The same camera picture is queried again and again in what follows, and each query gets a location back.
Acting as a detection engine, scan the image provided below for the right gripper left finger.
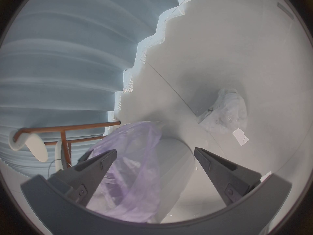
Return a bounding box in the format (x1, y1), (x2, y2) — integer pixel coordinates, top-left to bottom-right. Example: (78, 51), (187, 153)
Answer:
(48, 149), (117, 208)

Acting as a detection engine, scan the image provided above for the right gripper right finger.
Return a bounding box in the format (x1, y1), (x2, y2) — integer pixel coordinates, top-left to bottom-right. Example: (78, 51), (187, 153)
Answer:
(194, 147), (261, 208)

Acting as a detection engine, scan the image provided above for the purple plastic bag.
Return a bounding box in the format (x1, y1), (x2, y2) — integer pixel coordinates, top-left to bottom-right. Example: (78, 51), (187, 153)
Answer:
(87, 121), (162, 223)

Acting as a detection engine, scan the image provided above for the white trash bin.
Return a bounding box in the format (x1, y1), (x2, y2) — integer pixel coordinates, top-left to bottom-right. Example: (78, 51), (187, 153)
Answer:
(144, 137), (196, 224)

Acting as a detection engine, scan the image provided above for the white cushioned wooden chair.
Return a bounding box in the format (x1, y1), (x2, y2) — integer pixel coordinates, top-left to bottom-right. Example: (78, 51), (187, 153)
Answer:
(8, 121), (121, 173)

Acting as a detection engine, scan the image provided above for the crumpled white paper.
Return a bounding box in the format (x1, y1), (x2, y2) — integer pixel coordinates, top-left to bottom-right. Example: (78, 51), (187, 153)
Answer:
(197, 88), (248, 134)

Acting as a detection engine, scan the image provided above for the pale blue curtain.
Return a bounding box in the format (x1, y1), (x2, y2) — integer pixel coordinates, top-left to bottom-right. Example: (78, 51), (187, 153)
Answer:
(0, 0), (201, 180)

